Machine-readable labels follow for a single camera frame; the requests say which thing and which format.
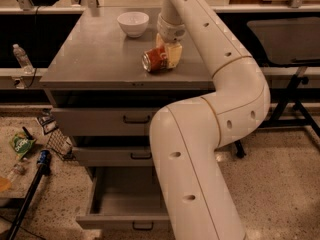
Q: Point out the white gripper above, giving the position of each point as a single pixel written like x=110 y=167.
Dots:
x=170 y=30

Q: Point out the orange soda can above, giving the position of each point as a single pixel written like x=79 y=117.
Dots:
x=154 y=59

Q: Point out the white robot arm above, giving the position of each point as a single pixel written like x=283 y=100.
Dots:
x=185 y=134

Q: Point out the grey metal drawer cabinet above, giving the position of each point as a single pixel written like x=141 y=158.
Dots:
x=98 y=66

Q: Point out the grey top drawer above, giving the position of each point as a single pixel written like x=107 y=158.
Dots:
x=104 y=121

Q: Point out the grey middle drawer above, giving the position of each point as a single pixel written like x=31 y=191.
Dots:
x=113 y=156

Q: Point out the grey open bottom drawer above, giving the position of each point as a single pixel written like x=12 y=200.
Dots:
x=125 y=198

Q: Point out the white ceramic bowl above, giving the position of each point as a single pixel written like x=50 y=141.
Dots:
x=134 y=23

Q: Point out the dark snack packet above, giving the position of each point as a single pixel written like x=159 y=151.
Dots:
x=47 y=122

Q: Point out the clear plastic water bottle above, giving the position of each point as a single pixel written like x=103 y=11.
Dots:
x=23 y=59

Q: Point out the blue-tipped black pole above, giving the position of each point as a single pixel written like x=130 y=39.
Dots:
x=43 y=168

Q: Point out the green chip bag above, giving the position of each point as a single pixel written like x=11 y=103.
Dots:
x=21 y=144

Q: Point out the clear bottle on floor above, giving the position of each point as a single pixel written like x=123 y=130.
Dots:
x=19 y=169

